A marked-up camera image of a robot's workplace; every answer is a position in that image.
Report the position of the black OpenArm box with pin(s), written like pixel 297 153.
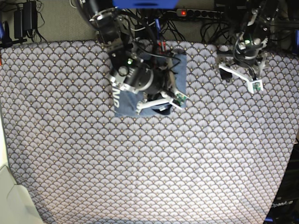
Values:
pixel 285 207

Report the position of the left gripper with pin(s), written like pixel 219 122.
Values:
pixel 248 56

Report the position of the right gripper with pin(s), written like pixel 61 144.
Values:
pixel 139 78

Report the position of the blue T-shirt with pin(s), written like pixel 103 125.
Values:
pixel 125 102

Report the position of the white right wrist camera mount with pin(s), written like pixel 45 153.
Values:
pixel 174 97

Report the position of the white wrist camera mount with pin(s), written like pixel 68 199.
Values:
pixel 243 74
pixel 174 97

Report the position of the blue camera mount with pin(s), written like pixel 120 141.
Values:
pixel 144 4

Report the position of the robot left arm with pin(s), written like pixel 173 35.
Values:
pixel 252 39

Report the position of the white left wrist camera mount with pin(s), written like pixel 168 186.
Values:
pixel 243 74

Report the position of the black power adapter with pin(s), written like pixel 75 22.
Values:
pixel 25 20

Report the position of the fan-patterned table cloth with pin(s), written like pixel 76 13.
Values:
pixel 220 160

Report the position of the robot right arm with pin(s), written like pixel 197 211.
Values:
pixel 113 35

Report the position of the black power strip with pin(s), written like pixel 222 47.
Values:
pixel 199 14

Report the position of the red table clamp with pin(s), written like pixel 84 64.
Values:
pixel 162 46

